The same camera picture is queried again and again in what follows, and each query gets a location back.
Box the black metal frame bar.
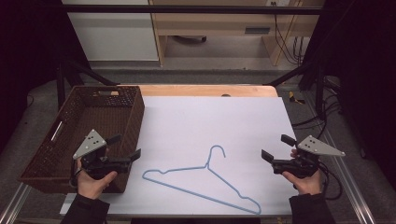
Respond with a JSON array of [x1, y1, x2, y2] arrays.
[[59, 4, 325, 15]]

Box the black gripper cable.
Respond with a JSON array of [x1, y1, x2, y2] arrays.
[[317, 161, 344, 201], [69, 167, 84, 189]]

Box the brown woven basket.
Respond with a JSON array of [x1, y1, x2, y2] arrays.
[[18, 85, 146, 194]]

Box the blue wire clothes hanger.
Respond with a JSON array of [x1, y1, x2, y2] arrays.
[[142, 145, 262, 216]]

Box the person's left hand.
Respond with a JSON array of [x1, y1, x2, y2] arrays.
[[76, 158, 119, 200]]

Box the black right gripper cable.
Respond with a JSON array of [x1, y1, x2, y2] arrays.
[[317, 161, 344, 201]]

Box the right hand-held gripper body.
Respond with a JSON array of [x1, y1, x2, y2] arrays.
[[272, 134, 346, 179]]

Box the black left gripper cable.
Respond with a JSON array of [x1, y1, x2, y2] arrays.
[[69, 167, 84, 189]]

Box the black floor cables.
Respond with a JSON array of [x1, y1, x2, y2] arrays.
[[291, 77, 342, 132]]

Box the black hanging cables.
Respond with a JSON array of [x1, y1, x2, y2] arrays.
[[273, 13, 305, 66]]

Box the white cabinet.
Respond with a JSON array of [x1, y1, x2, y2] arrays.
[[61, 0, 160, 62]]

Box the aluminium rail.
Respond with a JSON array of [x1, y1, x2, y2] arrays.
[[303, 91, 378, 224], [0, 182, 33, 224]]

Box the white table sheet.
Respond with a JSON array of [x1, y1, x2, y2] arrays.
[[59, 95, 300, 217]]

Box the white power strip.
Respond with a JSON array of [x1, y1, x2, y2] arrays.
[[265, 0, 292, 7]]

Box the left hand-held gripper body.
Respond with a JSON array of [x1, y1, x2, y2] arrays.
[[73, 129, 131, 181]]

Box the yellow and black tool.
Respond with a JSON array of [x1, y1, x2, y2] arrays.
[[288, 91, 306, 105]]

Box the light wooden desk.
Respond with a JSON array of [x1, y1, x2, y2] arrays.
[[148, 0, 325, 67]]

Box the black metal stand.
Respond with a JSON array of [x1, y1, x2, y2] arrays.
[[55, 57, 120, 110], [266, 59, 329, 120]]

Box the person's right hand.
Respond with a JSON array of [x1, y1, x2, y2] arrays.
[[281, 148, 323, 196]]

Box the black curtain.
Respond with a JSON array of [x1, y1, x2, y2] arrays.
[[300, 0, 396, 190], [0, 0, 92, 153]]

